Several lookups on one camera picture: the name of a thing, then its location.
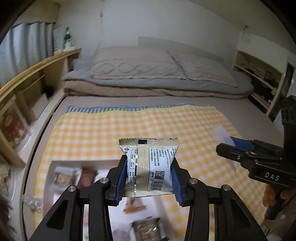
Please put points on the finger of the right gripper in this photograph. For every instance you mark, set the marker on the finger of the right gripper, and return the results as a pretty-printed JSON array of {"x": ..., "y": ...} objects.
[
  {"x": 235, "y": 153},
  {"x": 243, "y": 144}
]

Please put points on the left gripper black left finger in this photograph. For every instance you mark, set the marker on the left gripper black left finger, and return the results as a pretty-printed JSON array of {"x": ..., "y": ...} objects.
[{"x": 120, "y": 179}]

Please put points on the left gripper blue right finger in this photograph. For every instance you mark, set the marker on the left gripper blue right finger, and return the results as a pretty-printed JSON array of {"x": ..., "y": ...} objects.
[{"x": 177, "y": 182}]

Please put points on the orange twisted cracker packet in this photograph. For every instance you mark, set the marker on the orange twisted cracker packet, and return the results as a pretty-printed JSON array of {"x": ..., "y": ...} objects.
[{"x": 133, "y": 204}]

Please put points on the green leaf clear snack packet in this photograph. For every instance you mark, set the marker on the green leaf clear snack packet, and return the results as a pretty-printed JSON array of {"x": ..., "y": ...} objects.
[{"x": 148, "y": 165}]

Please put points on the dark brown snack packet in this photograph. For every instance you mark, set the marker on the dark brown snack packet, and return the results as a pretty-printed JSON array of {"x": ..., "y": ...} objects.
[{"x": 87, "y": 177}]

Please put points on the right hand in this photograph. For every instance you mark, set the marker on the right hand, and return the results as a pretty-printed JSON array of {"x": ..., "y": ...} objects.
[{"x": 274, "y": 199}]

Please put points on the white cardboard tray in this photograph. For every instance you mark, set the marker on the white cardboard tray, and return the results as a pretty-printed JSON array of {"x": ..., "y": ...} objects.
[{"x": 64, "y": 220}]

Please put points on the dark wrapped cake packet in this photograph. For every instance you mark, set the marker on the dark wrapped cake packet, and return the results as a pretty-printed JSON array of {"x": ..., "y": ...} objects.
[{"x": 148, "y": 229}]

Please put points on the roll cake clear packet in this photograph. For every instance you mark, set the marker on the roll cake clear packet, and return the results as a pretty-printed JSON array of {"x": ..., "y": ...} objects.
[{"x": 65, "y": 176}]

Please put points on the yellow checkered cloth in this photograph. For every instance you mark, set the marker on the yellow checkered cloth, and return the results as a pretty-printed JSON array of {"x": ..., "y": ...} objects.
[{"x": 95, "y": 136}]

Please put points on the right side wooden shelf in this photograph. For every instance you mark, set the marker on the right side wooden shelf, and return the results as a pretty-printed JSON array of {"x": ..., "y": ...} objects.
[{"x": 271, "y": 69}]

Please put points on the right grey pillow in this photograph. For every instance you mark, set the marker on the right grey pillow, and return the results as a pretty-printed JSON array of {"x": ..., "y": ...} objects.
[{"x": 202, "y": 69}]

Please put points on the grey pillow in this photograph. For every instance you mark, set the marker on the grey pillow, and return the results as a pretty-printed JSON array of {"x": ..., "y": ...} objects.
[
  {"x": 131, "y": 62},
  {"x": 202, "y": 69}
]

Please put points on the beige folded blanket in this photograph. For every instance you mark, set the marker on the beige folded blanket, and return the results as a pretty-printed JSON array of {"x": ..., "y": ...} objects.
[{"x": 84, "y": 88}]

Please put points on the white plush storage box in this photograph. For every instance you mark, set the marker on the white plush storage box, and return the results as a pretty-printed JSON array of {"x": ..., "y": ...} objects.
[{"x": 6, "y": 181}]

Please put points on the blue grey folded duvet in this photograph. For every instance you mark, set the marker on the blue grey folded duvet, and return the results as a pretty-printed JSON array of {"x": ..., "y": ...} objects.
[{"x": 243, "y": 82}]

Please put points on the left grey pillow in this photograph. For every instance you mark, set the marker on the left grey pillow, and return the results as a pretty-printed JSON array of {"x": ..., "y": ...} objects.
[{"x": 131, "y": 62}]

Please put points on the red patterned storage box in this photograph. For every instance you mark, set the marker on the red patterned storage box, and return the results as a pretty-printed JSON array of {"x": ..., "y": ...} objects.
[{"x": 12, "y": 126}]

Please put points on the wooden bedside shelf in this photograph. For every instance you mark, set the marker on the wooden bedside shelf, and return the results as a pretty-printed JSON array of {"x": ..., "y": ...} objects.
[{"x": 36, "y": 93}]

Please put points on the green glass bottle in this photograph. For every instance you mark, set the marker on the green glass bottle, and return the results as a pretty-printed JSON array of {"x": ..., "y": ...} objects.
[{"x": 67, "y": 38}]

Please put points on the grey window curtain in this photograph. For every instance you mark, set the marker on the grey window curtain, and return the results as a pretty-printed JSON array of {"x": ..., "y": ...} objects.
[{"x": 24, "y": 46}]

